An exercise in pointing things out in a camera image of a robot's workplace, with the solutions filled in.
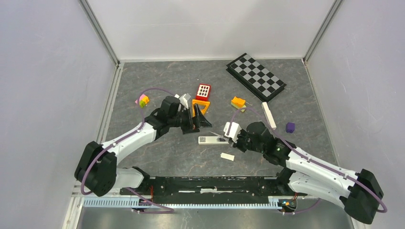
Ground white battery cover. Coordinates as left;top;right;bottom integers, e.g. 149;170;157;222
220;153;234;161

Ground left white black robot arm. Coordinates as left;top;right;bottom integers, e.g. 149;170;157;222
74;96;212;197

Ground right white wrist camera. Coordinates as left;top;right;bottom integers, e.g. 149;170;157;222
224;122;242;143

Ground black grey checkerboard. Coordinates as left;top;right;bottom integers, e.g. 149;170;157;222
226;53;286;102

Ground orange green toy block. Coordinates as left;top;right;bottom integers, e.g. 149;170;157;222
231;96;246;109

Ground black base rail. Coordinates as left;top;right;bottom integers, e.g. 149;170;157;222
134;176;296;204

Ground purple cube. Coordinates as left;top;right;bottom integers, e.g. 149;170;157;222
286;122;295;133

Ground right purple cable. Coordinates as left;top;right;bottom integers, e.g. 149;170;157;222
226;106;388;216

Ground white remote control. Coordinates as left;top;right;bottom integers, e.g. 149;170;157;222
261;102;277;130
198;136;229;145

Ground orange triangular plastic frame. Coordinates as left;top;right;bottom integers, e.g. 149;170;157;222
192;99;210;117

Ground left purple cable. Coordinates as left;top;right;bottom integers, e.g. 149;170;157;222
80;88;178;215

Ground white slotted cable duct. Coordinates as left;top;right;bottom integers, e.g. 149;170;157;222
83;197;282;210

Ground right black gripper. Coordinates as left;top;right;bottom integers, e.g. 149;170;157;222
228;128;265;154

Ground pink yellow green blocks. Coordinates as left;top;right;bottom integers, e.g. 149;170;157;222
135;94;150;108

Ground red white window block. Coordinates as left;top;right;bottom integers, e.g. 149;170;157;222
195;83;212;101

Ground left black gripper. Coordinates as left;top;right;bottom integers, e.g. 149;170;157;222
169;104;212;135

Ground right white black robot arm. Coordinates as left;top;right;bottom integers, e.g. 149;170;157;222
224;122;386;225

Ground purple cable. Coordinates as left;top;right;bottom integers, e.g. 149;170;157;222
80;88;178;215
226;106;388;216

